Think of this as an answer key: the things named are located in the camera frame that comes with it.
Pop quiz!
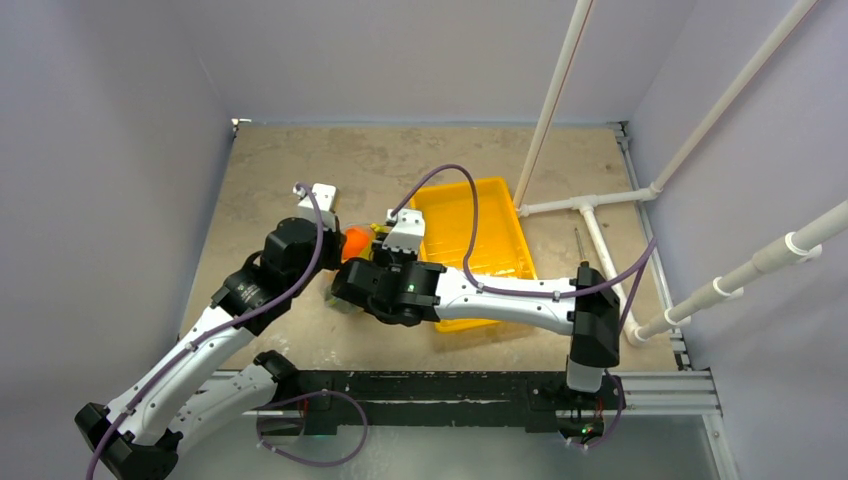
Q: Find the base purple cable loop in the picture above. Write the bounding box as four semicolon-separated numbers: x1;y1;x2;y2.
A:
255;390;369;469

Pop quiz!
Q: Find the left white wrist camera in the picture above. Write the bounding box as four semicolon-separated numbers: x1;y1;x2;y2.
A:
293;183;339;231

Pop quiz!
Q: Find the white pvc pipe frame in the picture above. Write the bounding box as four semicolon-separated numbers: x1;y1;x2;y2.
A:
511;0;848;348

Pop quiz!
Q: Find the black yellow screwdriver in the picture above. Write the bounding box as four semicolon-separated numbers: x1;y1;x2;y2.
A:
574;228;589;266

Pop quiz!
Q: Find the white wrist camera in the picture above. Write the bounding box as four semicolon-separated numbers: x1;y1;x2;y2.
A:
293;183;339;231
382;208;426;256

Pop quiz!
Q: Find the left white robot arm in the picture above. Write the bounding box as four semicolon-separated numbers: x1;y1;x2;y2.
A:
74;213;345;479

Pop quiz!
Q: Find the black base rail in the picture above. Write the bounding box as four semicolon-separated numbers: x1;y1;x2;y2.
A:
253;350;626;440

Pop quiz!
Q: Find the clear zip bag blue zipper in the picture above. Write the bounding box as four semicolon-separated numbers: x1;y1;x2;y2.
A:
322;223;390;315

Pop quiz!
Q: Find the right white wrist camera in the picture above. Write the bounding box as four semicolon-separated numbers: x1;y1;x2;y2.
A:
382;208;426;256

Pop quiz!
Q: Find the aluminium frame rail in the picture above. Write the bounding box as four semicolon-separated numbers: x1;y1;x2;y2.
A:
612;122;740;480

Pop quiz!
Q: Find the yellow banana bunch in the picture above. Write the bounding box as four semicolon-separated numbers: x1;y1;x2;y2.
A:
370;223;392;243

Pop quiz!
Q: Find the yellow plastic tray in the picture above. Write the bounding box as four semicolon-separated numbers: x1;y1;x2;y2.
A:
406;176;539;334

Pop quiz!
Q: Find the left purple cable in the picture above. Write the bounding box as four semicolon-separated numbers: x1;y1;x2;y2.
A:
84;182;326;480

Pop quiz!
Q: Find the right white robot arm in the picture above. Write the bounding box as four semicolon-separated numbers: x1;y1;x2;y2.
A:
330;257;621;407

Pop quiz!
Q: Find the orange fruit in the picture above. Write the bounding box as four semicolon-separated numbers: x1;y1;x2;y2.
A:
341;225;374;262

